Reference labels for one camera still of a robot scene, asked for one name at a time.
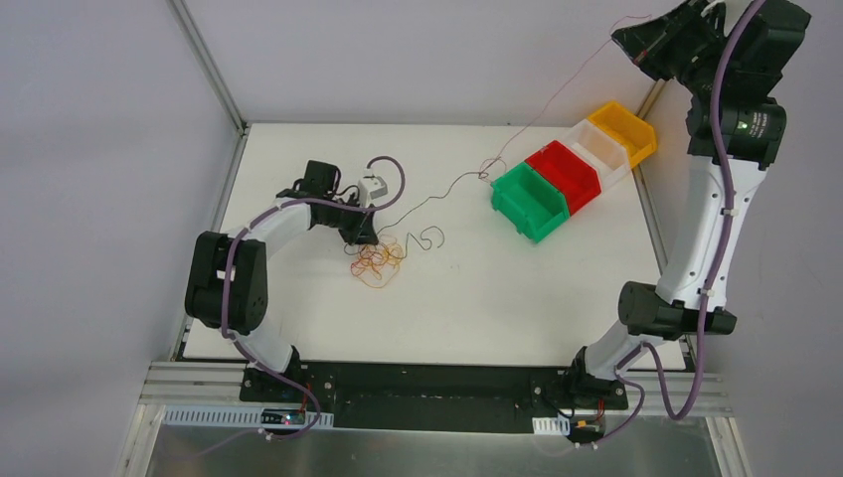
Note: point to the white cable duct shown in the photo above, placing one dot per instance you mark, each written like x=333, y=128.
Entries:
x=555, y=426
x=275, y=418

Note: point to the red plastic bin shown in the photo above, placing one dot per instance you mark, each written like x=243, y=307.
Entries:
x=571, y=175

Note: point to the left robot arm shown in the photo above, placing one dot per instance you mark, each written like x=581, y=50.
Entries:
x=227, y=287

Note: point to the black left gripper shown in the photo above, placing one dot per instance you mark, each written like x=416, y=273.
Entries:
x=359, y=229

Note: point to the yellow plastic bin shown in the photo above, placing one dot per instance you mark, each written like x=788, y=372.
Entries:
x=634, y=134

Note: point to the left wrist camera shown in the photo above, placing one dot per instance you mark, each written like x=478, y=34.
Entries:
x=371, y=188

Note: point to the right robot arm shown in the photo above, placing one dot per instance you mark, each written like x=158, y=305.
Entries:
x=735, y=128

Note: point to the green plastic bin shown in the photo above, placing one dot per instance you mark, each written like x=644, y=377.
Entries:
x=528, y=201

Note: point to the white cable duct right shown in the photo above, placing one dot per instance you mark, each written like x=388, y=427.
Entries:
x=555, y=426

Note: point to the white cable duct left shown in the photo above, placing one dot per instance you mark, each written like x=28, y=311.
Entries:
x=275, y=418

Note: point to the clear plastic bin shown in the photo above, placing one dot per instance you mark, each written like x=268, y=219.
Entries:
x=607, y=156

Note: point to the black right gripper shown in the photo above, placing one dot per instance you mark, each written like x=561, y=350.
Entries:
x=658, y=51

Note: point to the aluminium frame rail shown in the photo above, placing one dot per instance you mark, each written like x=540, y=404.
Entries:
x=338, y=384

